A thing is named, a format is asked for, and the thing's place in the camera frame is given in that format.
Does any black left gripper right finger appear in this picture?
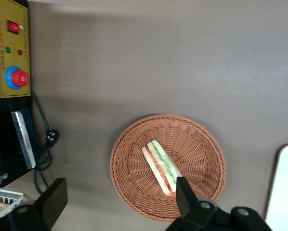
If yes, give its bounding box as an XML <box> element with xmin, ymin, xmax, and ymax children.
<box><xmin>165</xmin><ymin>176</ymin><xmax>273</xmax><ymax>231</ymax></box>

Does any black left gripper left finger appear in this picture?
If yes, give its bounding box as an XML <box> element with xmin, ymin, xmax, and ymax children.
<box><xmin>6</xmin><ymin>178</ymin><xmax>68</xmax><ymax>231</ymax></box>

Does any plastic-wrapped white bread sandwich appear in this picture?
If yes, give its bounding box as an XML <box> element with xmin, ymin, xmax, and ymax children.
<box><xmin>141</xmin><ymin>140</ymin><xmax>183</xmax><ymax>197</ymax></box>

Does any brown woven wicker basket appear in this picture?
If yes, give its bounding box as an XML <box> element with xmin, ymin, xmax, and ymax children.
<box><xmin>109</xmin><ymin>114</ymin><xmax>227</xmax><ymax>223</ymax></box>

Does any white plastic tray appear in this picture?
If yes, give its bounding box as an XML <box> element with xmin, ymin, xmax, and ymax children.
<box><xmin>264</xmin><ymin>143</ymin><xmax>288</xmax><ymax>231</ymax></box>

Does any white plastic slotted rack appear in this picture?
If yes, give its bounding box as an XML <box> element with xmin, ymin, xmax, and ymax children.
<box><xmin>0</xmin><ymin>187</ymin><xmax>25</xmax><ymax>221</ymax></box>

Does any silver and blue sealing bar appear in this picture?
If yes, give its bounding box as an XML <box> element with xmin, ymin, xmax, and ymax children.
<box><xmin>11</xmin><ymin>108</ymin><xmax>40</xmax><ymax>169</ymax></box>

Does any red knob on blue base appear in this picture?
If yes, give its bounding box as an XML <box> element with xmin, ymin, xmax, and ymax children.
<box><xmin>4</xmin><ymin>65</ymin><xmax>29</xmax><ymax>90</ymax></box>

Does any yellow control panel plate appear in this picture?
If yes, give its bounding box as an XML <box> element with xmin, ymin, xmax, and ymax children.
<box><xmin>0</xmin><ymin>0</ymin><xmax>32</xmax><ymax>99</ymax></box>

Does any black power cable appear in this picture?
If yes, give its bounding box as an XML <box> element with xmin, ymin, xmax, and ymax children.
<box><xmin>30</xmin><ymin>90</ymin><xmax>53</xmax><ymax>196</ymax></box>

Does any red rocker power switch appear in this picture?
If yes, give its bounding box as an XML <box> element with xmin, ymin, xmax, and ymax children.
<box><xmin>7</xmin><ymin>20</ymin><xmax>21</xmax><ymax>35</ymax></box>

